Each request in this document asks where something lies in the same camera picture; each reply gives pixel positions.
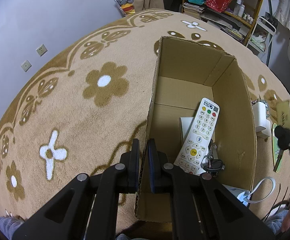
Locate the wall socket plate lower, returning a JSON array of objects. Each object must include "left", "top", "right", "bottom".
[{"left": 21, "top": 60, "right": 32, "bottom": 72}]

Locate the wall socket plate upper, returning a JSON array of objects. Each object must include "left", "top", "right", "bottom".
[{"left": 36, "top": 44, "right": 48, "bottom": 56}]

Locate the green oval Pochacco speaker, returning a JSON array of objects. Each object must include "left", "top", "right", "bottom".
[{"left": 272, "top": 123, "right": 280, "bottom": 166}]

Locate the wooden bookshelf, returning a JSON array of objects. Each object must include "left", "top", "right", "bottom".
[{"left": 181, "top": 0, "right": 263, "bottom": 45}]

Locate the wall socket plate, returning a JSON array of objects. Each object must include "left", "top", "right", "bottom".
[
  {"left": 21, "top": 60, "right": 32, "bottom": 72},
  {"left": 36, "top": 44, "right": 48, "bottom": 56}
]

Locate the black car key bunch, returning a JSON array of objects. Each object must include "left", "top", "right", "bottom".
[{"left": 201, "top": 142, "right": 225, "bottom": 177}]

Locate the black single key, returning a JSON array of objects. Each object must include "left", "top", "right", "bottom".
[{"left": 273, "top": 126, "right": 290, "bottom": 172}]

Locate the white metal trolley cart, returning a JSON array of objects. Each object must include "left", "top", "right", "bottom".
[{"left": 247, "top": 16, "right": 276, "bottom": 59}]

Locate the plastic bag of toys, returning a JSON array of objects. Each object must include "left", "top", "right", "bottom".
[{"left": 114, "top": 0, "right": 136, "bottom": 16}]

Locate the stack of books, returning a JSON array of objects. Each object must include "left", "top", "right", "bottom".
[{"left": 182, "top": 2, "right": 206, "bottom": 19}]

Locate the white tall charger block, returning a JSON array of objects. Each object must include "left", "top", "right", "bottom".
[{"left": 252, "top": 100, "right": 271, "bottom": 139}]

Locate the white rectangular device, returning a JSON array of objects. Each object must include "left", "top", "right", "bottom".
[{"left": 179, "top": 117, "right": 194, "bottom": 144}]

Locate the white TV remote control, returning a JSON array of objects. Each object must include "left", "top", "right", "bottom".
[{"left": 174, "top": 98, "right": 220, "bottom": 176}]

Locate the brown floral carpet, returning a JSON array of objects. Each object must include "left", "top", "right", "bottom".
[{"left": 0, "top": 9, "right": 290, "bottom": 219}]

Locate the cardboard box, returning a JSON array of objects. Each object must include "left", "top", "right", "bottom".
[{"left": 134, "top": 36, "right": 258, "bottom": 223}]

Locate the light blue cylindrical power bank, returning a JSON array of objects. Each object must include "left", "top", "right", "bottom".
[{"left": 223, "top": 177, "right": 276, "bottom": 206}]

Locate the tan key tag card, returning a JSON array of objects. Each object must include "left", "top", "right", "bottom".
[{"left": 276, "top": 100, "right": 290, "bottom": 129}]

